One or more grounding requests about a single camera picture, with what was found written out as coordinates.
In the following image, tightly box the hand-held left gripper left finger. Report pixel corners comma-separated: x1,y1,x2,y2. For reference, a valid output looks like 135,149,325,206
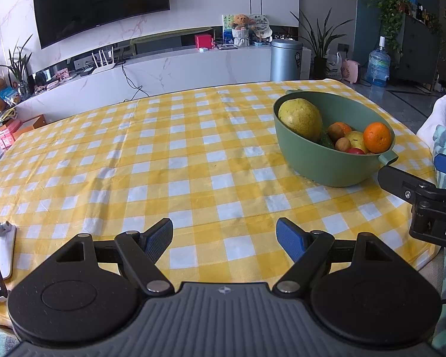
54,217,175,294

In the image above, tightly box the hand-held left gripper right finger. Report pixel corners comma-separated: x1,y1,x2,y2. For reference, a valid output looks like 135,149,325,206
271,217,391,294

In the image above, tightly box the yellow-green pear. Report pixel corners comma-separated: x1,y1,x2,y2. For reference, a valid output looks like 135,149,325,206
277,98,323,143
344,130,368,153

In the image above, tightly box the green colander bowl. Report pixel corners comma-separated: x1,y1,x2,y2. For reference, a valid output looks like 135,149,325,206
273,89,399,187

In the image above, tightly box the green cucumber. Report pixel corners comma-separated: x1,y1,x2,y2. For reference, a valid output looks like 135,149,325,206
318,128,336,149

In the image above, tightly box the person's white sock foot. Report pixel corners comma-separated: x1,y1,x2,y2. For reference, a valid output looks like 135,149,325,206
416,95,446,153

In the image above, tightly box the yellow checked tablecloth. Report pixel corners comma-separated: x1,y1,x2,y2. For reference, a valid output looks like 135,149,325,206
0,78,441,324

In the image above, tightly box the blue water jug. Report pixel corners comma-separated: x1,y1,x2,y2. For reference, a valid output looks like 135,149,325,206
366,36,391,87

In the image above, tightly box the pink pig heater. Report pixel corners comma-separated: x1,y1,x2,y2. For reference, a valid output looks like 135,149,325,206
340,59,359,83

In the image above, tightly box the dark grey cabinet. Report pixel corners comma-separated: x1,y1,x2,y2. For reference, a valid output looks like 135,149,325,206
398,7,441,84

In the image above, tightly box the white plastic bag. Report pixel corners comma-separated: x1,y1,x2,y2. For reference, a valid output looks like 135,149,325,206
325,51,343,80

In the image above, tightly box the long-leaf potted plant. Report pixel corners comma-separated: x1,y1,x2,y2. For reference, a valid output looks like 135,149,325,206
290,7,352,79

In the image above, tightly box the white phone stand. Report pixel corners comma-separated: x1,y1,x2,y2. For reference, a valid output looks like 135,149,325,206
0,221,17,279

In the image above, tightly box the silver trash can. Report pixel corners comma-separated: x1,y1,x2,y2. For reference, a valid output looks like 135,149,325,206
270,39,303,82

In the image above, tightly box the trailing ivy plant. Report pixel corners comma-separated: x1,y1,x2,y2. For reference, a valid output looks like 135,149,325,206
357,0,407,69

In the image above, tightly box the orange cardboard box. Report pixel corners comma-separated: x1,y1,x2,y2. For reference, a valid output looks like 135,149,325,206
11,115,45,142

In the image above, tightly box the white marble television cabinet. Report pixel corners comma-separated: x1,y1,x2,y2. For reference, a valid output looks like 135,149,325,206
15,43,313,127

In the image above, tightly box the white router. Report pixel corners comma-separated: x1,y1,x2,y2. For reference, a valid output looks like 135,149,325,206
91,46,117,76

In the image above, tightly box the pink cardboard box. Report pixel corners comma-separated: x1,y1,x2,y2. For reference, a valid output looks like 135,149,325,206
0,119,23,149

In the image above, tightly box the colourful paper stack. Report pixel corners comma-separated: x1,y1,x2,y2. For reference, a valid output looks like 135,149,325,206
0,109,17,131

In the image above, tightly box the grass plant in glass vase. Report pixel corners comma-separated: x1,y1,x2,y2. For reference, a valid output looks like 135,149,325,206
0,34,34,95

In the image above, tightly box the round printed fan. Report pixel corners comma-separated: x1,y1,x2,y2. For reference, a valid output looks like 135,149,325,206
249,14,274,41

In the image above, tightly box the blue snack bag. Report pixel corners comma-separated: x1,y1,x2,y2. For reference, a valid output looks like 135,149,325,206
0,87,21,105

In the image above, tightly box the green and blue picture card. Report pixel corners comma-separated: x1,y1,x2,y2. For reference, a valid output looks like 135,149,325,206
222,14,235,43

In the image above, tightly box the black television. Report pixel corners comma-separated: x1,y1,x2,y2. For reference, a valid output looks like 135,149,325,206
32,0,170,49

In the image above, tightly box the black router cable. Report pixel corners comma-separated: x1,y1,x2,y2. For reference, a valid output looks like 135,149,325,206
121,63,149,101

